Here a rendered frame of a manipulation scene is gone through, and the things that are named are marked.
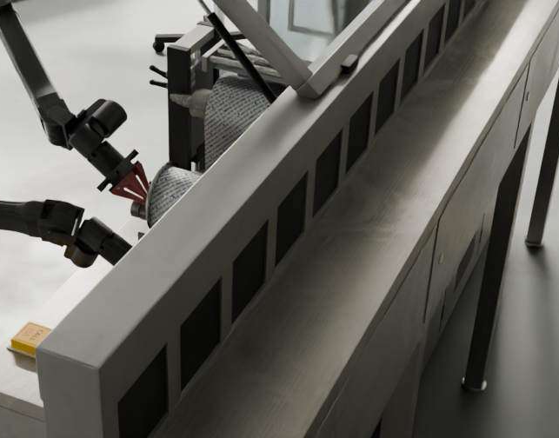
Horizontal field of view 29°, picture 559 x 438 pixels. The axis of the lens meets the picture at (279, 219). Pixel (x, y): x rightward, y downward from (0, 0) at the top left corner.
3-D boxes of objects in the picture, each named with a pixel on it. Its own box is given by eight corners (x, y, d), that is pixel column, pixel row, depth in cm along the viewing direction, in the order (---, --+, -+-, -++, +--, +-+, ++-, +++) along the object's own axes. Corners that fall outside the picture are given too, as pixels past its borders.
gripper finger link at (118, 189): (136, 217, 223) (102, 186, 222) (151, 200, 229) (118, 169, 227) (153, 200, 219) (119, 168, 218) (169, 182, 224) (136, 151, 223)
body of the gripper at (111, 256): (114, 286, 222) (85, 263, 222) (138, 260, 230) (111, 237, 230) (126, 268, 218) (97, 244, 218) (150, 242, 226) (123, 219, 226)
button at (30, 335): (29, 328, 238) (29, 320, 237) (56, 338, 236) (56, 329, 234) (10, 348, 232) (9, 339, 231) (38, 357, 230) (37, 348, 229)
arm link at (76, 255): (49, 233, 218) (59, 198, 223) (35, 260, 227) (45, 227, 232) (105, 252, 221) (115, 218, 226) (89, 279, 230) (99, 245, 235)
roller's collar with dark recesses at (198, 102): (202, 109, 240) (202, 82, 237) (226, 115, 239) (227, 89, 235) (189, 121, 235) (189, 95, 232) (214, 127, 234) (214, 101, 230)
